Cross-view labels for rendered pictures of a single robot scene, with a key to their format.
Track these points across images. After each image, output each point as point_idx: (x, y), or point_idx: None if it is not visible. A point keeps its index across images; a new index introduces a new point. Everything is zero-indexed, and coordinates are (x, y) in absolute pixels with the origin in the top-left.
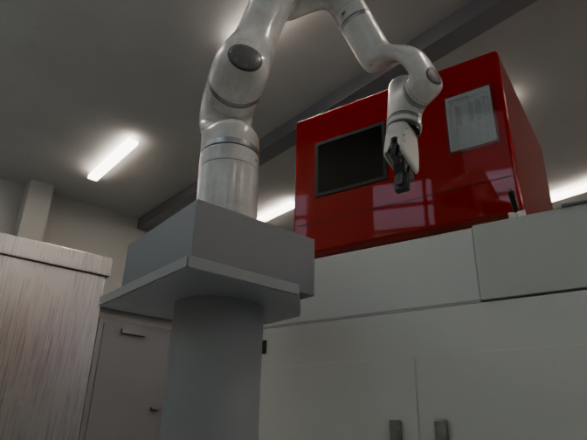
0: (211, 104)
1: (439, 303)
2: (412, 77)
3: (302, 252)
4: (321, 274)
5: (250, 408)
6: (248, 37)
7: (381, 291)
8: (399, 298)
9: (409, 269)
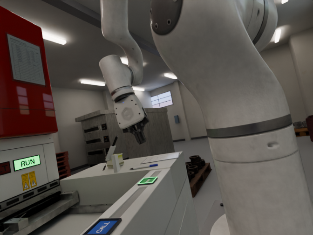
0: (248, 30)
1: (173, 209)
2: (140, 72)
3: None
4: (142, 224)
5: None
6: None
7: (163, 216)
8: (167, 215)
9: (166, 196)
